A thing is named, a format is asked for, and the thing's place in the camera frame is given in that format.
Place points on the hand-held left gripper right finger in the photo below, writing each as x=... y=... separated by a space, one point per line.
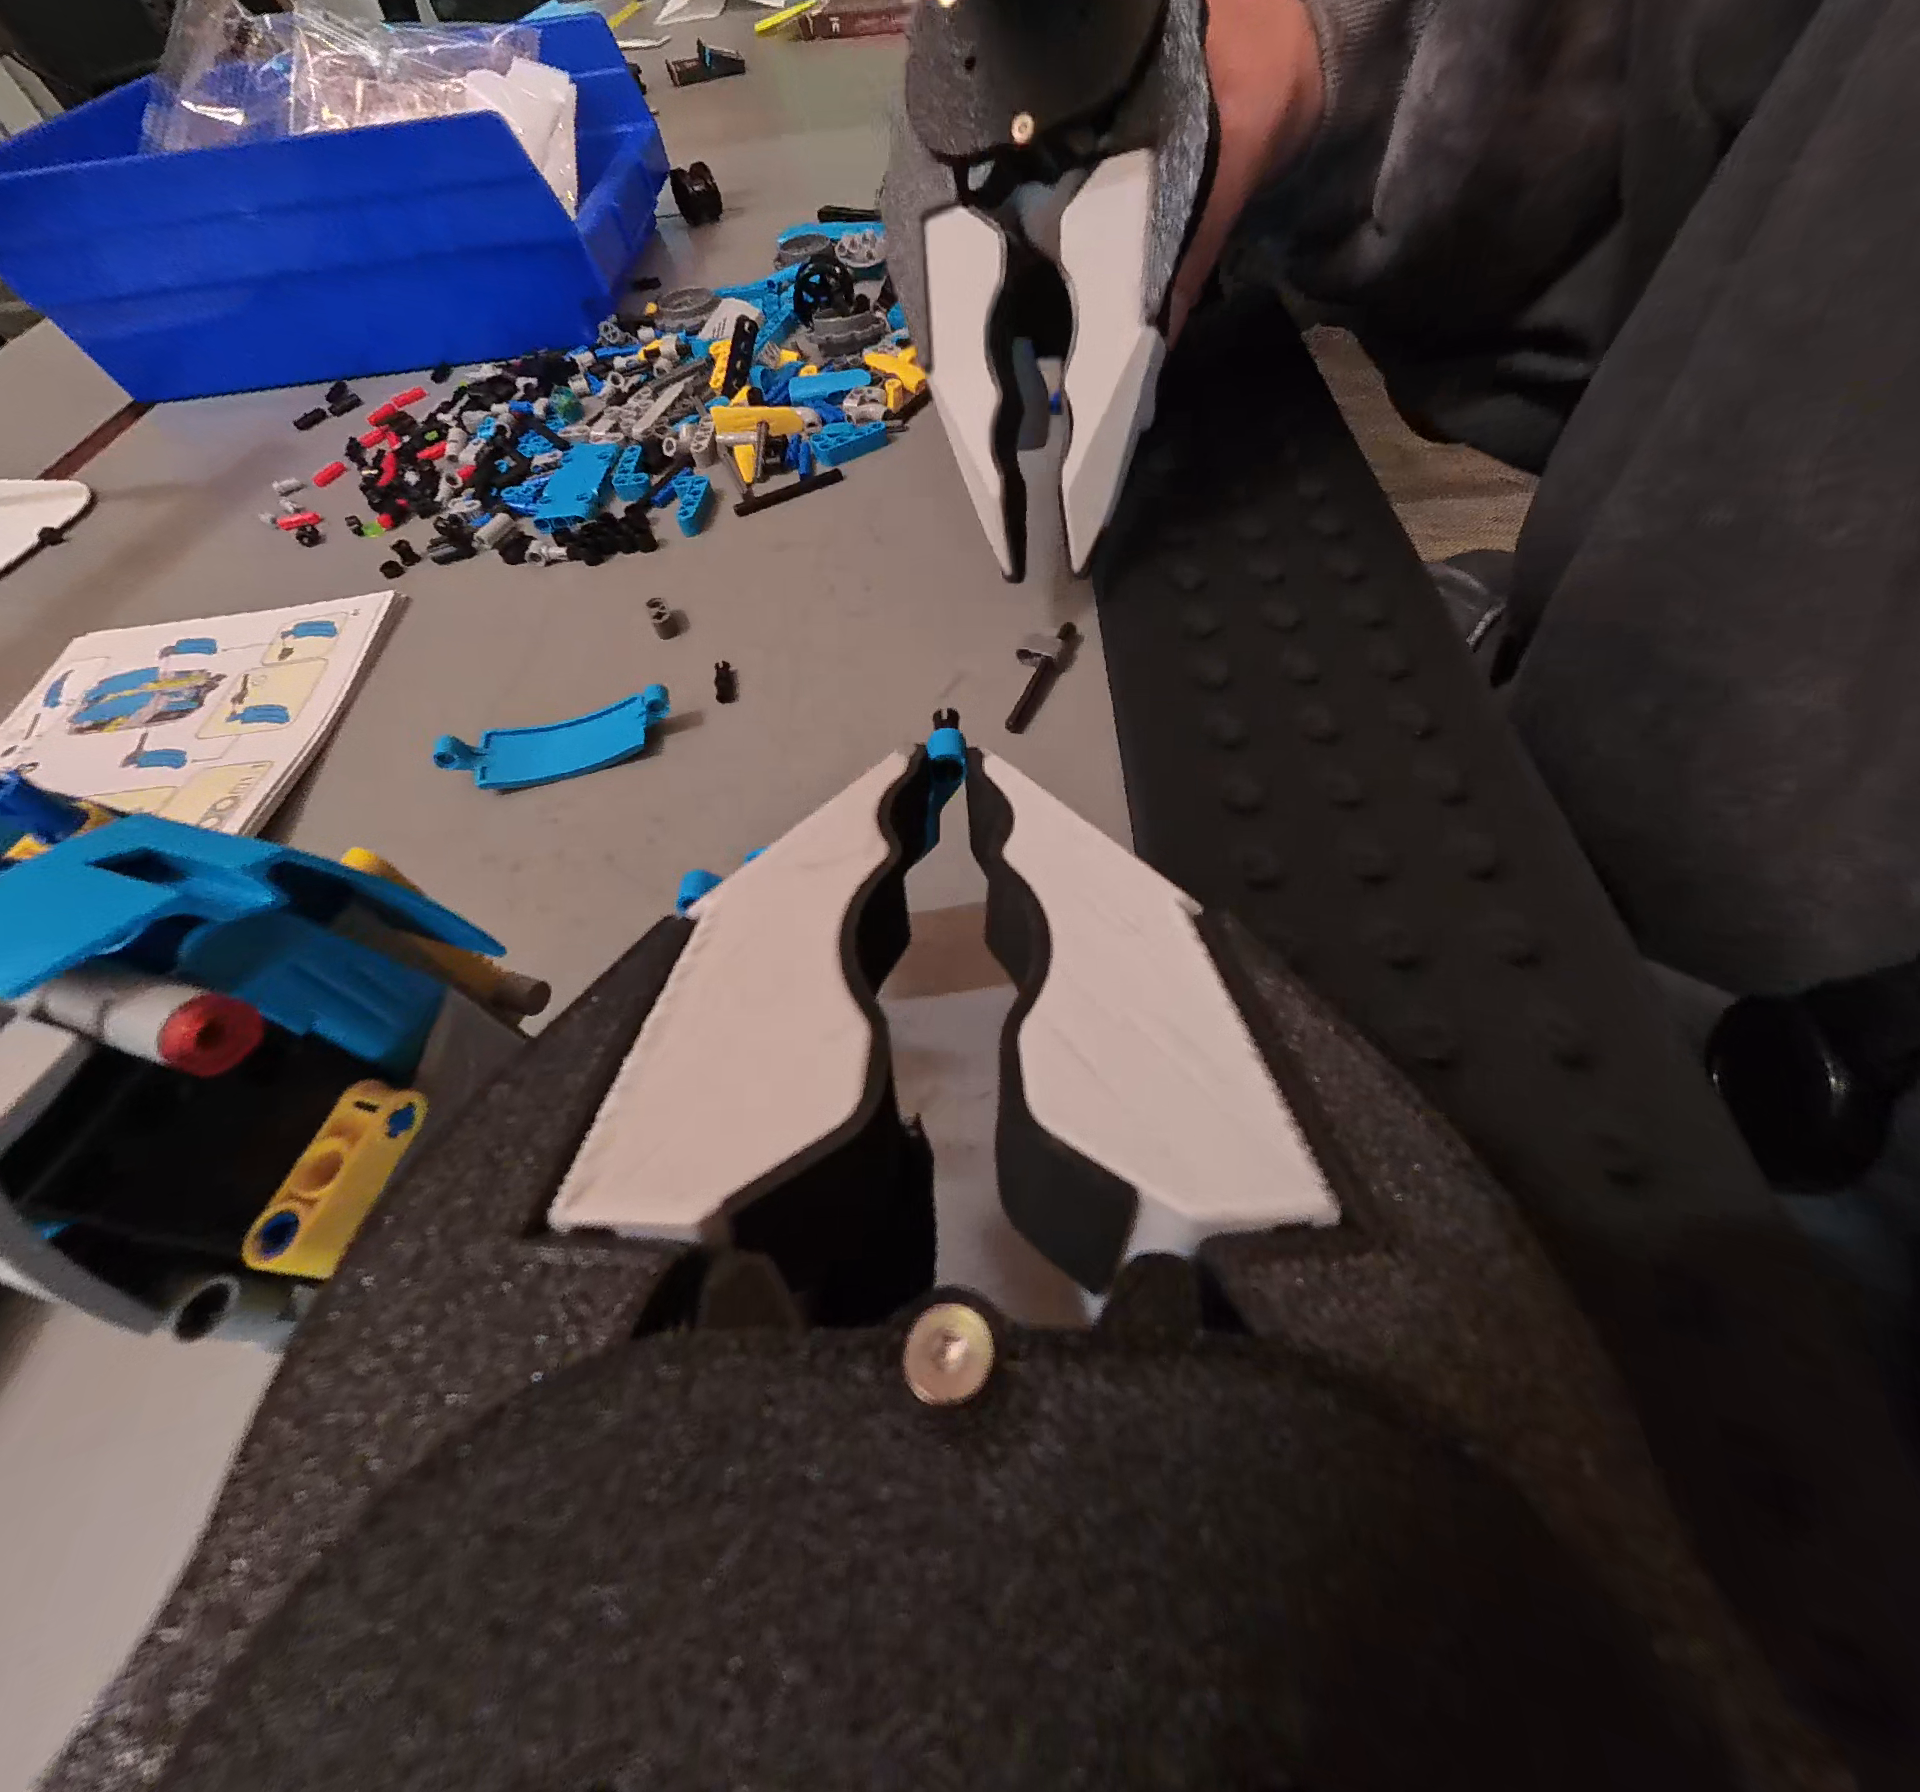
x=1170 y=1056

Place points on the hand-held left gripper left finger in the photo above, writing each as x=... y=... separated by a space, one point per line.
x=722 y=1056

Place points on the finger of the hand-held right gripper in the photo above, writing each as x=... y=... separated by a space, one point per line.
x=1117 y=322
x=961 y=322

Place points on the blue curved panel piece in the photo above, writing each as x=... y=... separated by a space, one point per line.
x=947 y=771
x=555 y=749

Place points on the blue yellow toy brick model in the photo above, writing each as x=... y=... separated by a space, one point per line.
x=226 y=906

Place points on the person's right forearm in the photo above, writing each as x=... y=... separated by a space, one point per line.
x=1425 y=98

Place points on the grey desk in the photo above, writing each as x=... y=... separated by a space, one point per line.
x=750 y=592

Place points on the person's right hand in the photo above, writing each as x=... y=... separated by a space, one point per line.
x=1261 y=98

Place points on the long black axle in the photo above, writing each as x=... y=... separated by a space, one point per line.
x=787 y=492

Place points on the black toy wheel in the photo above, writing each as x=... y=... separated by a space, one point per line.
x=695 y=196

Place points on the pile of loose brick pieces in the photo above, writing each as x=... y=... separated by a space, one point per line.
x=600 y=443

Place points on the white instruction booklet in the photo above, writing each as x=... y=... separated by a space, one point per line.
x=301 y=670

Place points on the blue plastic bin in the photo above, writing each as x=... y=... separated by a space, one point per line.
x=301 y=261

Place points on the crumpled clear bag with pieces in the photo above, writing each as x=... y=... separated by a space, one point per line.
x=346 y=67

